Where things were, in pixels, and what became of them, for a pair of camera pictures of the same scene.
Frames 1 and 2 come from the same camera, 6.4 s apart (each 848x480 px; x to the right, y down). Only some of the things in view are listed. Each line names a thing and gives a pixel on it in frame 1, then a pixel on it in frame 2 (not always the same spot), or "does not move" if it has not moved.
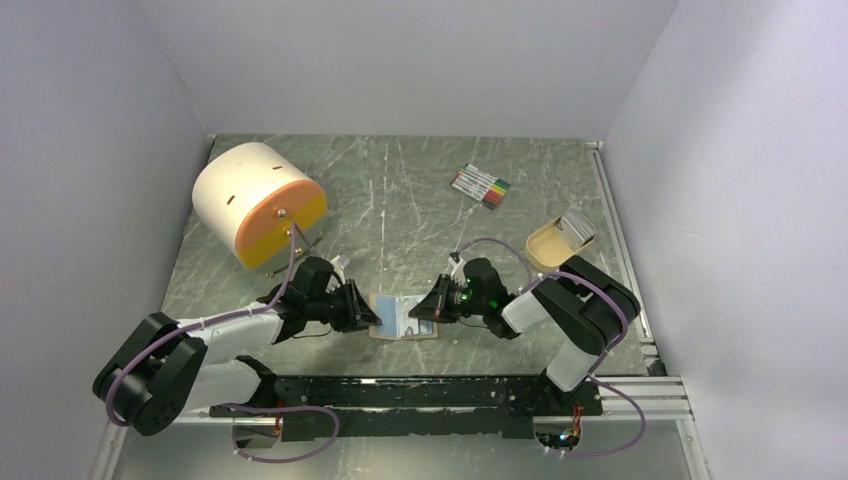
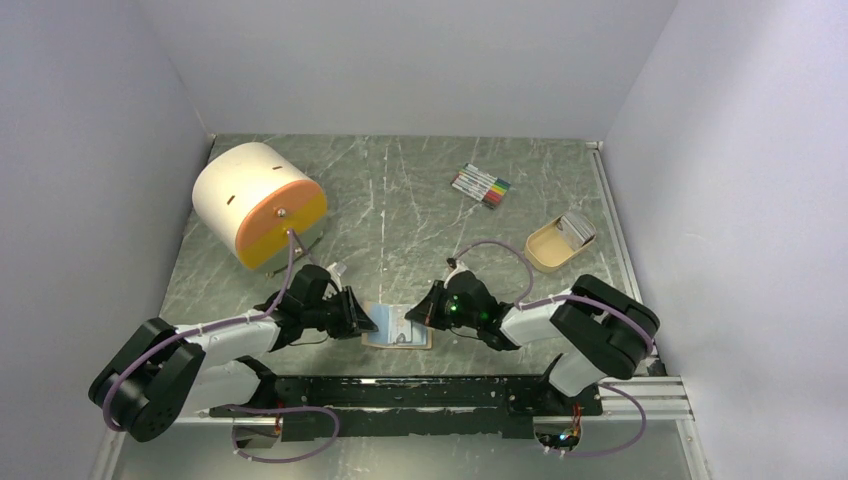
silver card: [404, 321] to [419, 333]
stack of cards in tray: [577, 228] does not move
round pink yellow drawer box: [248, 194] does not move
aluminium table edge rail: [657, 397] does not move
